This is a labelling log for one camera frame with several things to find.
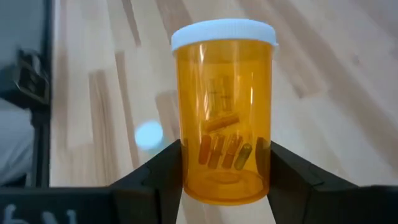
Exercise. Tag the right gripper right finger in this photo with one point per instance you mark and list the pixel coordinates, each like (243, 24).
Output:
(326, 205)

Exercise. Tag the wide orange capsule bottle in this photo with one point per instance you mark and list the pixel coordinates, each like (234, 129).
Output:
(224, 93)

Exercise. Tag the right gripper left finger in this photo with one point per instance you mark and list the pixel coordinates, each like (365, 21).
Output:
(93, 205)

